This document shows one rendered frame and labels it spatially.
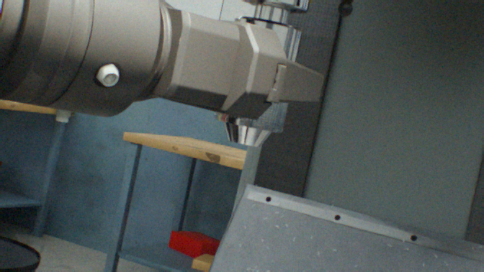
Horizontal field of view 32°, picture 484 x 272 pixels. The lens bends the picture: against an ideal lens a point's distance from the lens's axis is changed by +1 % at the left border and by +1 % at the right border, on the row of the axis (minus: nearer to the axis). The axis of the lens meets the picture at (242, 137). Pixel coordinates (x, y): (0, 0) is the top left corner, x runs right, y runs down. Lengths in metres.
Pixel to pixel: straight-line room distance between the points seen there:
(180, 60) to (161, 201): 5.00
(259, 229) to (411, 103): 0.21
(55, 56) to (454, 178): 0.55
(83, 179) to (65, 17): 5.37
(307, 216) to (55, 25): 0.55
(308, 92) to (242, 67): 0.08
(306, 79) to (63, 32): 0.18
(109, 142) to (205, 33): 5.21
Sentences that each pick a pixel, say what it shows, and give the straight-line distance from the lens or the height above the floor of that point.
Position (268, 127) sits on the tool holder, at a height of 1.20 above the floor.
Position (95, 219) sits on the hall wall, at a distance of 5.75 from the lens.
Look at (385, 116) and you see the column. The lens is 0.92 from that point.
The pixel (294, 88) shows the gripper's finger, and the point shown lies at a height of 1.23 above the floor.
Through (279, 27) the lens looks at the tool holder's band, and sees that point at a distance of 0.54.
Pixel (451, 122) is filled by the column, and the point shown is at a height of 1.23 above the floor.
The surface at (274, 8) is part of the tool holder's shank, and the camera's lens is 0.56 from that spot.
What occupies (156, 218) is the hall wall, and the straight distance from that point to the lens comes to 5.49.
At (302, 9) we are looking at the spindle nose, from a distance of 0.56.
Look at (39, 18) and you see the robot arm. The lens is 0.43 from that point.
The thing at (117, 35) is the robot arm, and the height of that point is 1.24.
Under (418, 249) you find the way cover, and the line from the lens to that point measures 0.90.
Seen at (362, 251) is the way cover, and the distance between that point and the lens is 0.90.
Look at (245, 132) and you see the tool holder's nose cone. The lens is 0.55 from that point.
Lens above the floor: 1.22
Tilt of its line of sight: 3 degrees down
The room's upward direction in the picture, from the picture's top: 12 degrees clockwise
